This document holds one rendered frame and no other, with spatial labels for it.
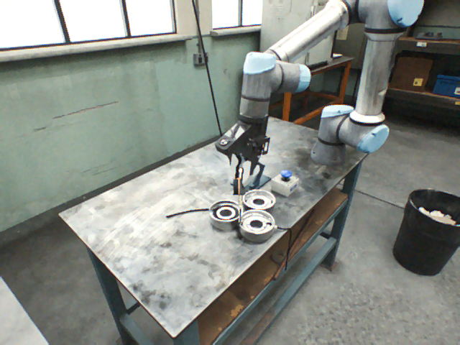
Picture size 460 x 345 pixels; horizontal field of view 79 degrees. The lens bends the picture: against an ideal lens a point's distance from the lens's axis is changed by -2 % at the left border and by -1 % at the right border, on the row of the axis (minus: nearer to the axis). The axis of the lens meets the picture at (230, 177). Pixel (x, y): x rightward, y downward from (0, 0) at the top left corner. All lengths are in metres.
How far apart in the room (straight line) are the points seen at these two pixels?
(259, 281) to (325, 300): 0.75
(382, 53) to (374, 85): 0.10
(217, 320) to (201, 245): 0.26
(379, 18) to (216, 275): 0.85
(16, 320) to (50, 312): 0.90
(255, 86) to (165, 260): 0.51
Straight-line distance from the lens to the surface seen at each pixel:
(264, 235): 0.82
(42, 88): 2.16
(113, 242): 0.90
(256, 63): 0.73
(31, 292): 2.04
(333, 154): 1.24
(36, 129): 2.19
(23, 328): 0.98
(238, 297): 1.03
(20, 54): 2.03
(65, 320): 1.83
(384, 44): 1.04
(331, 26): 1.04
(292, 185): 1.02
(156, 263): 0.81
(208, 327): 0.97
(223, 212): 0.91
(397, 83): 4.20
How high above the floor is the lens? 1.39
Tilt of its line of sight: 32 degrees down
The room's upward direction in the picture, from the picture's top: straight up
